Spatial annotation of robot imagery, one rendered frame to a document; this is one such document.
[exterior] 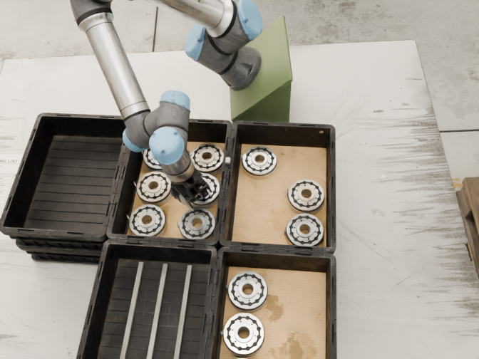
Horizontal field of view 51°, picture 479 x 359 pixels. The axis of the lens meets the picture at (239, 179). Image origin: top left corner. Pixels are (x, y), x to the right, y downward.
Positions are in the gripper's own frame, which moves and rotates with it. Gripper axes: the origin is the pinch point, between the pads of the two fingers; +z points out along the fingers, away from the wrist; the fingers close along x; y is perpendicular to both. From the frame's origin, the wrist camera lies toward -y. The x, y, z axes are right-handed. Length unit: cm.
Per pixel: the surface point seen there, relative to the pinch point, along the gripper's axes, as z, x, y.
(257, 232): 3.0, 6.6, 20.3
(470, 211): 88, 94, 49
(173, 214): 1.3, -7.7, -0.2
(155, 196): -1.6, -8.6, -6.8
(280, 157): 5.8, 28.1, 6.0
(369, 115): 24, 67, 8
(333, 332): -6, 2, 54
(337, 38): 103, 133, -70
